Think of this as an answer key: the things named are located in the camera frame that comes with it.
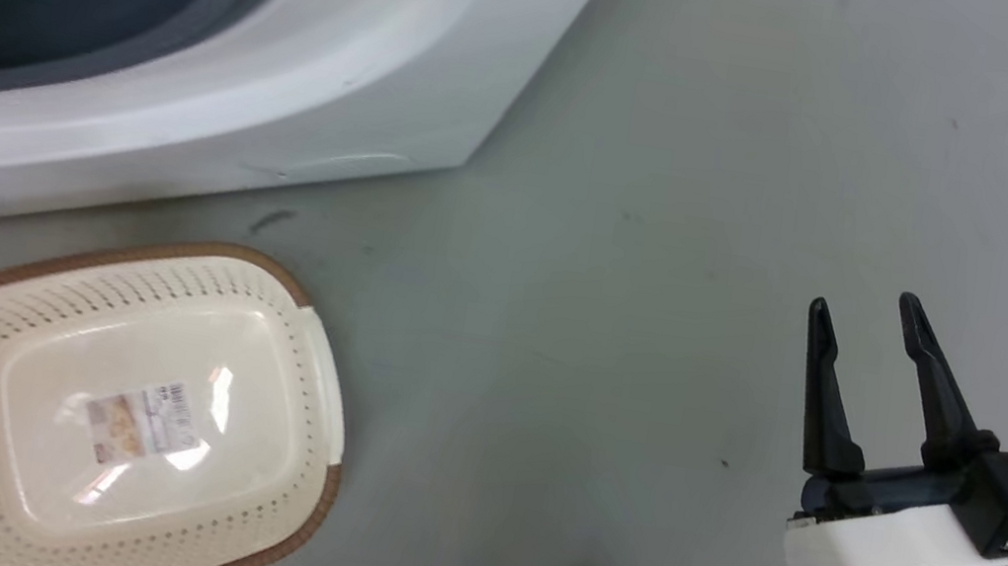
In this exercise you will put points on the white front-load washing machine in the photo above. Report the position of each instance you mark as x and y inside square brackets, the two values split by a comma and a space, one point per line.
[378, 55]

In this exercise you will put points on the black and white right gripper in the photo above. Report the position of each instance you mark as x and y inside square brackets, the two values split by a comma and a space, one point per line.
[938, 518]

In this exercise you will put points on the cream perforated laundry basket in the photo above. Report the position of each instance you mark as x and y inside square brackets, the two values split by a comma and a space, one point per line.
[115, 415]

